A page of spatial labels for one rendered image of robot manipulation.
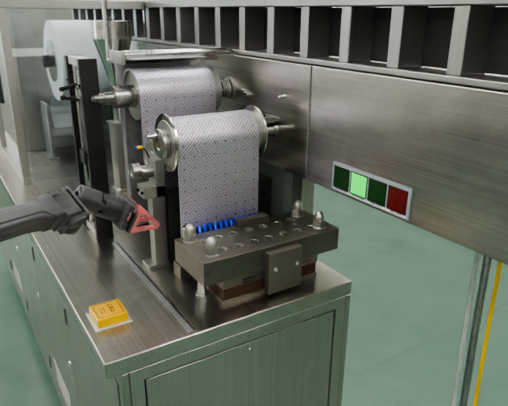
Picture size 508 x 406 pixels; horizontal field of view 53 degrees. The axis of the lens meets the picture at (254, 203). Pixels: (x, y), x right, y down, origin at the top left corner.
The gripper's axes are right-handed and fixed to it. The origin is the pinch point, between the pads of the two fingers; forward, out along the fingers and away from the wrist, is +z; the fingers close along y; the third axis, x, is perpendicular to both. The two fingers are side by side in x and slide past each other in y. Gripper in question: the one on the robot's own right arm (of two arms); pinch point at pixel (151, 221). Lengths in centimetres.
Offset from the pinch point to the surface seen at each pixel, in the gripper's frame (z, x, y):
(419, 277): 227, 6, -77
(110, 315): -6.2, -20.9, 12.4
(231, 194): 18.6, 13.8, -0.1
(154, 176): -0.4, 9.9, -8.0
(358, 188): 30, 29, 30
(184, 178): 3.4, 13.0, 0.0
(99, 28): -10, 45, -74
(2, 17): -35, 35, -102
